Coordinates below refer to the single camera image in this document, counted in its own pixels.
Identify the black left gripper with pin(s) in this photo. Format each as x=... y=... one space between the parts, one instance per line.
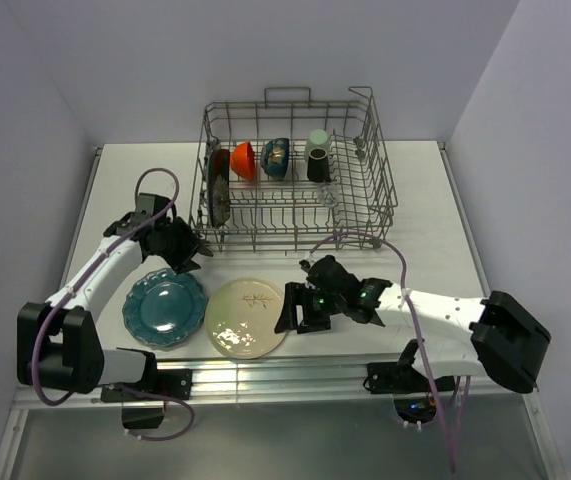
x=181 y=262

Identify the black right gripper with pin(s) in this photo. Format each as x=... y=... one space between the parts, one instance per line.
x=299 y=293

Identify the black floral square plate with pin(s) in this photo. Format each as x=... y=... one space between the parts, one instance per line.
x=217 y=187

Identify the green cream round plate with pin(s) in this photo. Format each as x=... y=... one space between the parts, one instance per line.
x=241 y=316

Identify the teal scalloped plate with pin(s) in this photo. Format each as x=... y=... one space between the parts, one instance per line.
x=164 y=309

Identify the orange bowl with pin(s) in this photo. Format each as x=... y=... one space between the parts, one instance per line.
x=243 y=162

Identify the clear drinking glass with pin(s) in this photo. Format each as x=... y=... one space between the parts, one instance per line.
x=328 y=195

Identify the blue patterned bowl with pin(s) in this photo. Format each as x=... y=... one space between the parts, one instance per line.
x=274 y=159

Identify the black mug brown inside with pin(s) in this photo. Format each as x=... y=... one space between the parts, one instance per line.
x=318 y=166

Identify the light green plastic cup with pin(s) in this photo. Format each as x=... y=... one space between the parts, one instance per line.
x=317 y=139

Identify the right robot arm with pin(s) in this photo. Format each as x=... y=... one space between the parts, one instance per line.
x=494 y=336

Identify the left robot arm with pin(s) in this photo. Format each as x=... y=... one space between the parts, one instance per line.
x=58 y=346

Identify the grey wire dish rack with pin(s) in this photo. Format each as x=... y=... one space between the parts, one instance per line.
x=268 y=214

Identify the aluminium table edge rail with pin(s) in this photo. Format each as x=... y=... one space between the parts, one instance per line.
x=318 y=366

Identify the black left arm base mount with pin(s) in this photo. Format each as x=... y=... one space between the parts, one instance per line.
x=145 y=405

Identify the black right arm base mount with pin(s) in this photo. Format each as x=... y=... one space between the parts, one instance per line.
x=413 y=401

